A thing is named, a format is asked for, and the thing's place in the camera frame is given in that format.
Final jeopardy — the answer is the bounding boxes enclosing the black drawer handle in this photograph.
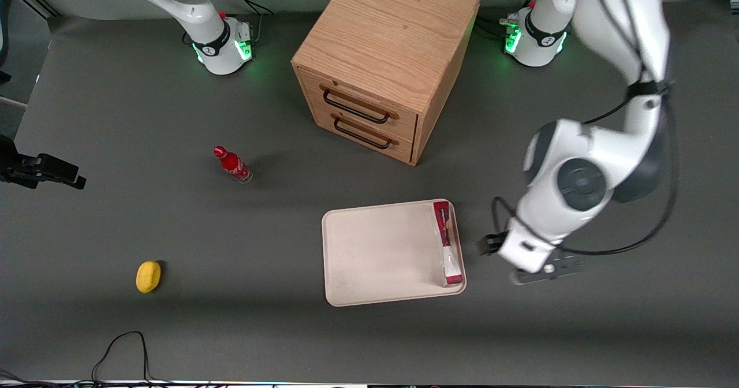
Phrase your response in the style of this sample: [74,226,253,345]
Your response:
[319,85,400,125]
[331,113,400,150]

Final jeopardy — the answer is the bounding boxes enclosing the wooden drawer cabinet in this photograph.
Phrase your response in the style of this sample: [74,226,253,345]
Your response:
[291,0,481,166]

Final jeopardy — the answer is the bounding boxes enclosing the black left base cables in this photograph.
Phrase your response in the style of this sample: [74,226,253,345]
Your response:
[478,0,539,38]

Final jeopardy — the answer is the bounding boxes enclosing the wooden drawer front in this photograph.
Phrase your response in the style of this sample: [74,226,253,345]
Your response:
[312,96,417,165]
[296,66,419,142]

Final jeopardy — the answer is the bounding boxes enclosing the black stand at edge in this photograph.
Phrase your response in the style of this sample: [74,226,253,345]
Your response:
[0,0,19,84]

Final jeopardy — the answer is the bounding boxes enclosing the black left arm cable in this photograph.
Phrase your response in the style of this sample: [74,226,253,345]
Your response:
[491,0,680,256]

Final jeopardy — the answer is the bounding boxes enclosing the cream plastic tray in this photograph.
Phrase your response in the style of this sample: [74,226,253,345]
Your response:
[322,199,467,307]

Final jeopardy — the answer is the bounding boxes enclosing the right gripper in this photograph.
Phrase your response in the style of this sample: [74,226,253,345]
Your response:
[0,134,87,191]

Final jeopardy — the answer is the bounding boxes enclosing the red cookie box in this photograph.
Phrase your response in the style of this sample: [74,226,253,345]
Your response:
[432,201,466,288]

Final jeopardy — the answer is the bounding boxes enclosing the black cable on table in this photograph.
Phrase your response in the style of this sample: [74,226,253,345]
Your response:
[91,331,174,386]

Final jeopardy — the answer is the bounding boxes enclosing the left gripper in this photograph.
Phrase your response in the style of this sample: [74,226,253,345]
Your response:
[478,214,565,274]

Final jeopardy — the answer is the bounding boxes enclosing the red cola bottle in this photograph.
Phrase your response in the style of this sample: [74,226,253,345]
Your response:
[213,145,253,184]

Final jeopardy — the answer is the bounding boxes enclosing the yellow lemon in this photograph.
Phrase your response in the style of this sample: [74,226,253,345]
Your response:
[136,260,162,294]

